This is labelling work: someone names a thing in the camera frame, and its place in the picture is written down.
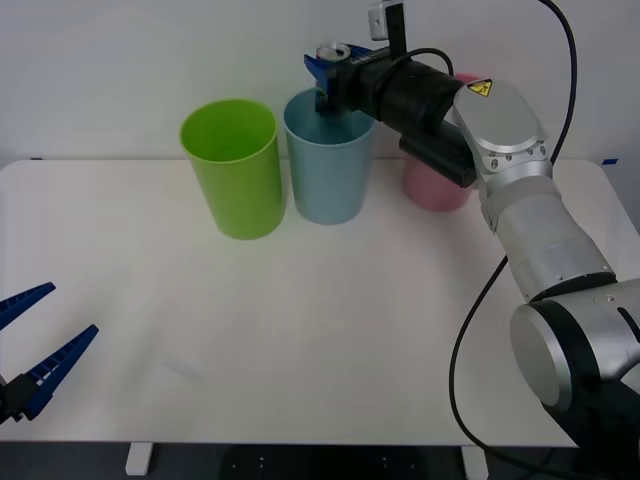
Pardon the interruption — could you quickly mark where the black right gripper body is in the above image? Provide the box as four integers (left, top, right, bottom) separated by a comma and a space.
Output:
331, 47, 392, 120

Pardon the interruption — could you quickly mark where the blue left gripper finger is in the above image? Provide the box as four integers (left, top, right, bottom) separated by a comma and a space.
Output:
9, 324, 100, 422
0, 281, 57, 332

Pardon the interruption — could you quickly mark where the black drink can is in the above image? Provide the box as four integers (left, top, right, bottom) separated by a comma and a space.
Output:
314, 41, 352, 115

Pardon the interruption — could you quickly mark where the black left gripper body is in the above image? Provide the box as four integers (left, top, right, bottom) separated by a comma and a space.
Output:
0, 375, 20, 427

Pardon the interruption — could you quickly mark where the green plastic bin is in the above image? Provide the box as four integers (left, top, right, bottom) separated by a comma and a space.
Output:
179, 99, 287, 241

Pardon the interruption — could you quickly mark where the pale blue plastic bin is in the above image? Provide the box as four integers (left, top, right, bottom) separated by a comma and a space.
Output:
282, 88, 376, 226

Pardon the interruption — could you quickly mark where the pink plastic bin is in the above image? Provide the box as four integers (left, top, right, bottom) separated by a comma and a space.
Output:
401, 72, 489, 214

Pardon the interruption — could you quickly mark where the white table leg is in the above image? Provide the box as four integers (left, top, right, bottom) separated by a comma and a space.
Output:
124, 442, 153, 477
460, 444, 489, 480

